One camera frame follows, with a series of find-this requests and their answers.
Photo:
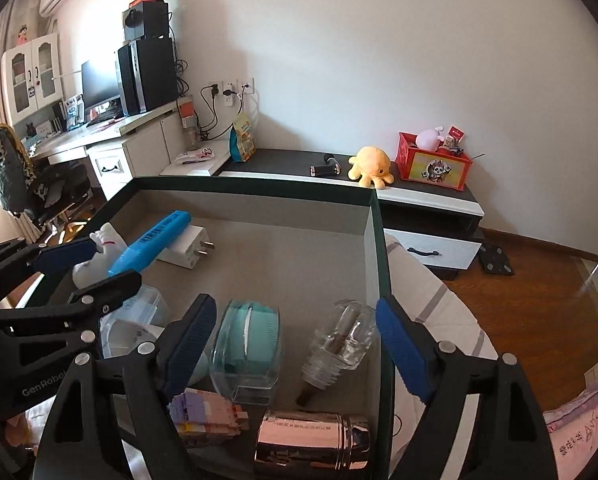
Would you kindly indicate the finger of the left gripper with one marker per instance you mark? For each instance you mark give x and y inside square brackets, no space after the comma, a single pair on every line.
[20,261]
[81,312]

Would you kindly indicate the clear glass perfume bottle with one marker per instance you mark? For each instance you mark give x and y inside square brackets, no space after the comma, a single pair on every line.
[339,344]

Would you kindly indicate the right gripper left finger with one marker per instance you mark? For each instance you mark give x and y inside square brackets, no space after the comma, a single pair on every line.
[81,438]

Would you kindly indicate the white desk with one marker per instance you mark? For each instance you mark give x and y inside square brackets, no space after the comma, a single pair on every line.
[121,150]

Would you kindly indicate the pink bedding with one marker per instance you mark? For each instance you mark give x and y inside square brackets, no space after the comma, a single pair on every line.
[573,431]

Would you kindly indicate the clear tissue pack box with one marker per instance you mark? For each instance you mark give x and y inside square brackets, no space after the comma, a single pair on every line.
[147,307]

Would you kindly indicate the black white tv cabinet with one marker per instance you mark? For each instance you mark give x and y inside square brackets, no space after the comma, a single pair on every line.
[437,226]

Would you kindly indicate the pink plush toy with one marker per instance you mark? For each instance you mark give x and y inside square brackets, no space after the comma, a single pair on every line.
[430,140]

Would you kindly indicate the wall power sockets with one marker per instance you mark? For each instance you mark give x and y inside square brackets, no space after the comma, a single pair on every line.
[231,93]

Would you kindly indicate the white rabbit figurine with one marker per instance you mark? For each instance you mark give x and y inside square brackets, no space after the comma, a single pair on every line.
[109,247]

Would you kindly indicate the orange octopus plush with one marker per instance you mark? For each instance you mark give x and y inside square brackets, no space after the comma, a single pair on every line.
[370,168]

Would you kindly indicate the black computer monitor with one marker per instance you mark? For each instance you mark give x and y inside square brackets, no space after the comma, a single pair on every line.
[100,88]

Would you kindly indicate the blue highlighter marker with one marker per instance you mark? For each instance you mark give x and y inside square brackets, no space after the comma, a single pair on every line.
[143,251]

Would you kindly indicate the black floor scale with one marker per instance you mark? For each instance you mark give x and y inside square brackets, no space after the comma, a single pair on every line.
[494,260]

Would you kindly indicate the orange cap bottle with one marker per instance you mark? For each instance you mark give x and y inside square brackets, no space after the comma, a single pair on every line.
[187,113]

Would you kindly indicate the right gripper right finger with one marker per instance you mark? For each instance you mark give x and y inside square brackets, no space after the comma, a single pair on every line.
[509,439]

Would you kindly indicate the red storage box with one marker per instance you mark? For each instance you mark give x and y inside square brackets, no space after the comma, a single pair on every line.
[440,168]

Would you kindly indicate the black computer tower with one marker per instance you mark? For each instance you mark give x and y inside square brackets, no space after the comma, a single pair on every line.
[146,75]

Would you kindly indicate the black office chair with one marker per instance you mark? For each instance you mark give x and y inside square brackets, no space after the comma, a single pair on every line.
[44,199]

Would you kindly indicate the rose gold metal cylinder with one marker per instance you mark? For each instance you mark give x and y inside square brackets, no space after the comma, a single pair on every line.
[311,445]

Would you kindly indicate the snack bag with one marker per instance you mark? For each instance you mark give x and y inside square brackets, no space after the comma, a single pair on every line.
[241,142]

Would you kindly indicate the pink and green box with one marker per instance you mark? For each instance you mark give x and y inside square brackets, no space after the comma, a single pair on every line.
[298,247]

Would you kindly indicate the white glass door cabinet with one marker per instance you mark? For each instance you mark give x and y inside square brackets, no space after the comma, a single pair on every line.
[31,77]

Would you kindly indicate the black speaker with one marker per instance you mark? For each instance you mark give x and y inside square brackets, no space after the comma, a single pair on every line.
[147,19]

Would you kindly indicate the teal brush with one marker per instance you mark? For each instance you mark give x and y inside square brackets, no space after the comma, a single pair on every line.
[246,358]

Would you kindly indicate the striped white quilt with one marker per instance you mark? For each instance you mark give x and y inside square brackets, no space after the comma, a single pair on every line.
[451,326]

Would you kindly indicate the doll on cabinet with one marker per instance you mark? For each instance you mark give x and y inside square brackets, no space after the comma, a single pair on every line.
[22,36]

